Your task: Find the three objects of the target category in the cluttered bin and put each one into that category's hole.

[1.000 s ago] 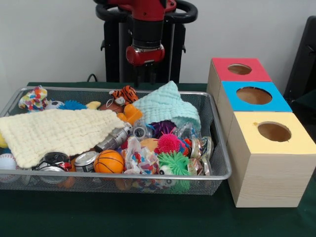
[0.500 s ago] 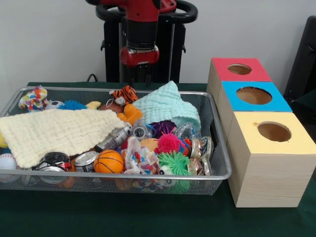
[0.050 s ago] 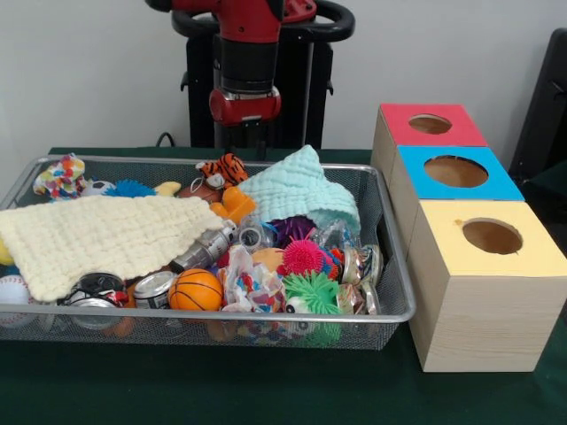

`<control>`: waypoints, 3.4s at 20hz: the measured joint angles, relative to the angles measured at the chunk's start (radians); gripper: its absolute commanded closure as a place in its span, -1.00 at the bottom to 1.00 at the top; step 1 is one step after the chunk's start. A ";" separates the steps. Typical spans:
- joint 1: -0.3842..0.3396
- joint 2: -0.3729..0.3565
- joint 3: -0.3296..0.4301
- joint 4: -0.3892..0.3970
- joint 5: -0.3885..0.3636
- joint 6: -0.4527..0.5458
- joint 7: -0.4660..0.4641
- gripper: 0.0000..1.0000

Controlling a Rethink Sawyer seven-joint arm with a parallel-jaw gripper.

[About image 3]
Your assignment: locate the wooden box with three holes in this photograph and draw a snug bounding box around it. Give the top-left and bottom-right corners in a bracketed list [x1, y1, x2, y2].
[370, 104, 567, 373]

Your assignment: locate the black upright panel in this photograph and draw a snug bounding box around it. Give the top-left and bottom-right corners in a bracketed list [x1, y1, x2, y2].
[508, 28, 567, 178]

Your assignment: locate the green spiky rubber ball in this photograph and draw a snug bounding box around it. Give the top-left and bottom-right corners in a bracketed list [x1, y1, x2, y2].
[282, 270, 341, 315]

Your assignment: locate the orange tiger plush toy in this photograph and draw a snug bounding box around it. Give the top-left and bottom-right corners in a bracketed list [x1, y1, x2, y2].
[196, 153, 249, 190]

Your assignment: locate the blue spiky rubber ball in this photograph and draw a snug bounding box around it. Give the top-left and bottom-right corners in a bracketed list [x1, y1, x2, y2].
[108, 179, 157, 198]

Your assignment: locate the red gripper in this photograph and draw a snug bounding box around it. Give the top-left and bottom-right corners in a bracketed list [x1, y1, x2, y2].
[208, 87, 283, 160]

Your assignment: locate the cream knitted cloth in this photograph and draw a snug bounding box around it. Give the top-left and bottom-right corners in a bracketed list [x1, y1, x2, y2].
[0, 194, 225, 302]

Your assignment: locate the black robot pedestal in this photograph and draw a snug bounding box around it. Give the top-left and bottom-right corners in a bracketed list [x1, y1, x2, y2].
[171, 0, 356, 150]

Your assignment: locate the white toy baseball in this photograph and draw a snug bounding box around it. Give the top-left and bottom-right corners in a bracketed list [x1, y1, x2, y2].
[0, 274, 35, 305]

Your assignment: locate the wire mesh bin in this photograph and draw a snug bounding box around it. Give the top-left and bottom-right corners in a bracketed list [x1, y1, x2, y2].
[0, 154, 417, 352]

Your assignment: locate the white cloth with coloured spots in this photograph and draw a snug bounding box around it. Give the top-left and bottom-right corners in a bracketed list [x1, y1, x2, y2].
[33, 153, 89, 201]

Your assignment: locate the orange toy basketball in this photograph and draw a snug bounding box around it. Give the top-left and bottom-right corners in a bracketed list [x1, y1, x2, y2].
[167, 268, 224, 312]

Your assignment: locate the small toy soccer ball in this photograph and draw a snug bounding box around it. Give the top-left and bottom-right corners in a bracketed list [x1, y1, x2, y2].
[82, 179, 117, 198]

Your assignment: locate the light blue waffle cloth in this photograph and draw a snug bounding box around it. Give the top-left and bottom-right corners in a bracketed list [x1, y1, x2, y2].
[238, 144, 361, 231]

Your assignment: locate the dark green side table cloth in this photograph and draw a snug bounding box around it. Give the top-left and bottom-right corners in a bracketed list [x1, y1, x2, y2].
[529, 170, 567, 209]

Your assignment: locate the pink spiky rubber ball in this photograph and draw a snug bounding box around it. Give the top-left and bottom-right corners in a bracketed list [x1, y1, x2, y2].
[277, 238, 329, 278]

